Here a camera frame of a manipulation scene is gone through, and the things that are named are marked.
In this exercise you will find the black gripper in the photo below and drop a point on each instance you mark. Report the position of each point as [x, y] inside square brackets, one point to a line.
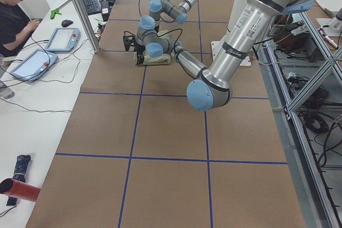
[138, 49]

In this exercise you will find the olive green long-sleeve shirt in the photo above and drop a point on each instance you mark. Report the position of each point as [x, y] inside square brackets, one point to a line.
[157, 59]

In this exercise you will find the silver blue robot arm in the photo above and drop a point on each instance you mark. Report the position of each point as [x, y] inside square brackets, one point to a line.
[178, 13]
[210, 86]

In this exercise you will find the black keyboard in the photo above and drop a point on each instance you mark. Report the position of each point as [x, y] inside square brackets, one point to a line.
[92, 6]

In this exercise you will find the blue teach pendant far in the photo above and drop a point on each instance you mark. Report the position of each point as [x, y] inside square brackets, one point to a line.
[63, 40]

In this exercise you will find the blue teach pendant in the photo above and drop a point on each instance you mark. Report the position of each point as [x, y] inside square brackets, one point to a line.
[34, 66]
[63, 40]

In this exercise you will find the black computer mouse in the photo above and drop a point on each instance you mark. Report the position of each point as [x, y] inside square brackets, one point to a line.
[65, 23]

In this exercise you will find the green plastic clamp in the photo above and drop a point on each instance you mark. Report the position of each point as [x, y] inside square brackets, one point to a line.
[54, 12]

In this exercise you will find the blue teach pendant near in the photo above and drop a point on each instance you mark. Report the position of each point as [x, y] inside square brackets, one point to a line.
[34, 66]

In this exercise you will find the seated person in black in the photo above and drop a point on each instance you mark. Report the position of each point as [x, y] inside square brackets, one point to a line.
[16, 27]

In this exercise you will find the folded dark blue umbrella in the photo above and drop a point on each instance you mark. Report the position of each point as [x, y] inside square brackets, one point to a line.
[19, 174]

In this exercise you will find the red cylinder tube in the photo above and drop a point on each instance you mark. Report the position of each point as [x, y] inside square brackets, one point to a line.
[17, 189]

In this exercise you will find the aluminium frame post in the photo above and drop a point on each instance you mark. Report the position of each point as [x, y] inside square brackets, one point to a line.
[81, 11]

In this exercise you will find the aluminium frame side rail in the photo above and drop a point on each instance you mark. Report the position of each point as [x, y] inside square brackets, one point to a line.
[300, 59]

